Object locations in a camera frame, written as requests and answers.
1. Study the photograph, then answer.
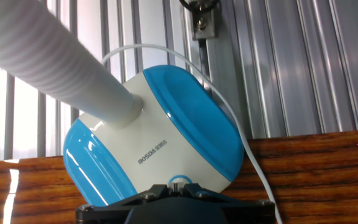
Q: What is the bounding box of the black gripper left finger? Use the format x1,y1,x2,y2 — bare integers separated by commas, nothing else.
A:
75,182,177,224

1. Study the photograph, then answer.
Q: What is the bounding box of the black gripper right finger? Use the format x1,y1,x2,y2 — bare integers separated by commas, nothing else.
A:
176,182,276,224

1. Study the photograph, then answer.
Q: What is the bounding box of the blue and white desk lamp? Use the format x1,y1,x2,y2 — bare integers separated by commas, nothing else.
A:
0,0,245,208

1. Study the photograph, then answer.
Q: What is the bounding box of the wood grain table mat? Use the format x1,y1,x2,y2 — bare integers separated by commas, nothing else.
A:
0,129,358,224

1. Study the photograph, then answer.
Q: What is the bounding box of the white lamp power cable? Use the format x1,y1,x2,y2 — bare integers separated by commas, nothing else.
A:
100,43,284,224

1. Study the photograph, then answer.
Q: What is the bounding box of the metal clamp with black cable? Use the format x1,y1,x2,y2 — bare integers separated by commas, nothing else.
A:
178,0,222,41

